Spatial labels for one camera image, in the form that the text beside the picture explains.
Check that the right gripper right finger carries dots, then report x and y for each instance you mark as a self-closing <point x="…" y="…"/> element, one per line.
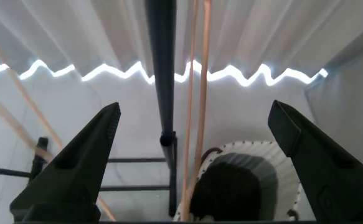
<point x="330" y="174"/>

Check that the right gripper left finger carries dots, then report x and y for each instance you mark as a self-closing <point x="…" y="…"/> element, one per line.
<point x="75" y="174"/>

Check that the white laundry basket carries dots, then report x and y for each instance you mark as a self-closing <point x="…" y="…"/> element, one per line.
<point x="284" y="174"/>

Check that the black clothes rack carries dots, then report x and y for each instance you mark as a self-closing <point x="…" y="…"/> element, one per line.
<point x="162" y="62"/>

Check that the white curtain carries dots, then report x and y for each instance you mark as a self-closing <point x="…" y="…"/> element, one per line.
<point x="75" y="31"/>

